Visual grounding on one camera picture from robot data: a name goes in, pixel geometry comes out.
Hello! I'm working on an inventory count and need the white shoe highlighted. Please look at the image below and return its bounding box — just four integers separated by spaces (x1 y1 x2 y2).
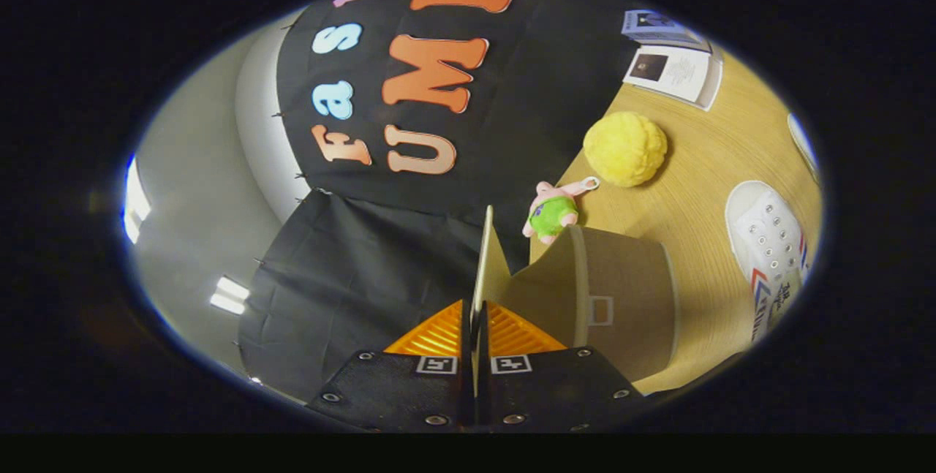
786 113 820 181
724 181 812 342

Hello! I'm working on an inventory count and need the yellow plush ball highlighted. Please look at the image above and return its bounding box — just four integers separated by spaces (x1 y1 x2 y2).
583 111 668 189

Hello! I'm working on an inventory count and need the blue cover book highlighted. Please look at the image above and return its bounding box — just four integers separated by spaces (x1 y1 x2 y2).
622 10 714 53

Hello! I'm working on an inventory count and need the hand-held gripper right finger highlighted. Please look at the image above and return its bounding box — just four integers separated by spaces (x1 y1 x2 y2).
479 301 648 434

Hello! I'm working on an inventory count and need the ceiling light panel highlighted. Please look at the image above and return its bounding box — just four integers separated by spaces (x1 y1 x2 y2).
210 276 251 316
123 157 152 245

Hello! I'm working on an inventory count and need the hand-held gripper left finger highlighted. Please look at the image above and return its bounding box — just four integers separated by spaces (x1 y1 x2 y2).
307 301 478 434

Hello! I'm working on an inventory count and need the pink green plush toy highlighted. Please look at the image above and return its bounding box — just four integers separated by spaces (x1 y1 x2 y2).
521 177 600 243

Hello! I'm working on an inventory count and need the beige fabric storage box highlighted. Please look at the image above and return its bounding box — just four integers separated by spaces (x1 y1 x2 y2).
472 204 681 386

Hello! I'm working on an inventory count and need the white book dark photo cover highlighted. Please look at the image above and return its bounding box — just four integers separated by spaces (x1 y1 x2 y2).
623 45 725 112

